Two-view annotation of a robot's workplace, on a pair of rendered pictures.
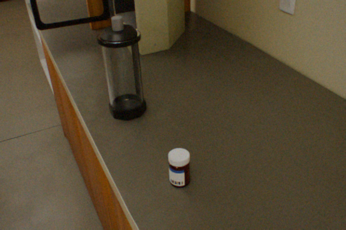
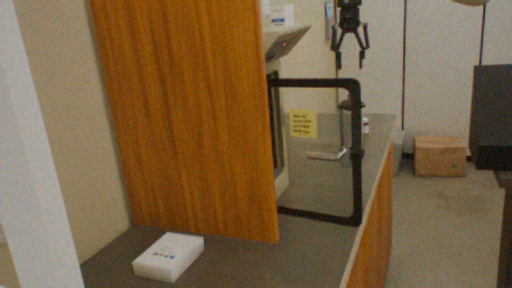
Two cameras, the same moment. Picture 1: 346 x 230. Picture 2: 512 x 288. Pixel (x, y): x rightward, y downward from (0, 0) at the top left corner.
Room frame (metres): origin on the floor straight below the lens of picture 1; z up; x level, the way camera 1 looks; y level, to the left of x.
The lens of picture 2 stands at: (2.27, 1.11, 1.57)
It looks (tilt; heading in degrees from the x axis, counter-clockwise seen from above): 18 degrees down; 228
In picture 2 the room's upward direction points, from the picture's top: 5 degrees counter-clockwise
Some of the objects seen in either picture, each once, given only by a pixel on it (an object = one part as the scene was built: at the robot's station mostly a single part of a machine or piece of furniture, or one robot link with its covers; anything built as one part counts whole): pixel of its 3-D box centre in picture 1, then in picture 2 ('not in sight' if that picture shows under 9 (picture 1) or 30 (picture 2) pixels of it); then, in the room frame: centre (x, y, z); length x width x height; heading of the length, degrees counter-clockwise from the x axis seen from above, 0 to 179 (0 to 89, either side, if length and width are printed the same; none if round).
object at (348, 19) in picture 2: not in sight; (349, 20); (0.86, 0.12, 1.49); 0.08 x 0.07 x 0.09; 114
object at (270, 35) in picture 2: not in sight; (279, 45); (1.35, 0.23, 1.46); 0.32 x 0.11 x 0.10; 24
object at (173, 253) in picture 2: not in sight; (170, 255); (1.80, 0.20, 0.96); 0.16 x 0.12 x 0.04; 24
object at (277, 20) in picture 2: not in sight; (282, 16); (1.32, 0.21, 1.54); 0.05 x 0.05 x 0.06; 11
